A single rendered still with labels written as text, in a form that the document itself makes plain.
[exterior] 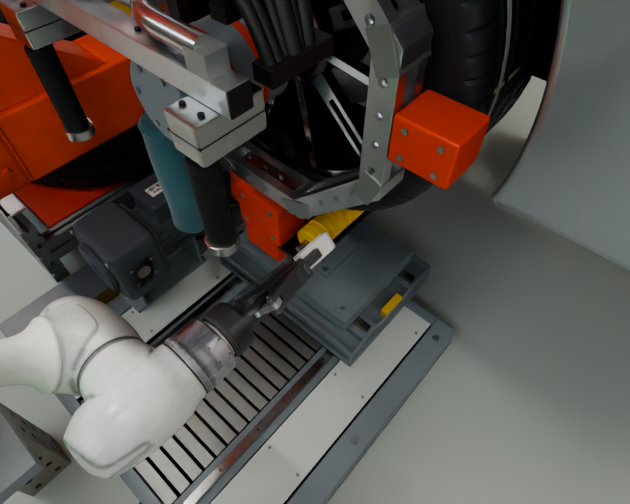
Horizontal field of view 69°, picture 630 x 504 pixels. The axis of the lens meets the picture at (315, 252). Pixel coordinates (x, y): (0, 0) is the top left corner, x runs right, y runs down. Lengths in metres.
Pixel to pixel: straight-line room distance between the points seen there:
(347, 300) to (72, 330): 0.69
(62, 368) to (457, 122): 0.57
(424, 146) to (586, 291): 1.18
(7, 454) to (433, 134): 0.79
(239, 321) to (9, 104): 0.68
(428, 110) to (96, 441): 0.54
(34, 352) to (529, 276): 1.38
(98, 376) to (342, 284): 0.71
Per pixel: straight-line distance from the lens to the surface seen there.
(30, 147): 1.13
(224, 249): 0.58
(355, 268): 1.22
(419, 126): 0.56
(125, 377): 0.61
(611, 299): 1.70
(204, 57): 0.44
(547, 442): 1.39
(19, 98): 1.10
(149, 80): 0.66
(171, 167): 0.86
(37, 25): 0.74
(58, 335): 0.68
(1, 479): 0.91
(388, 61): 0.54
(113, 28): 0.56
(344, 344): 1.19
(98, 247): 1.14
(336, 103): 0.79
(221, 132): 0.47
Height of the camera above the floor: 1.21
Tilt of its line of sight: 52 degrees down
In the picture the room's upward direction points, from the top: straight up
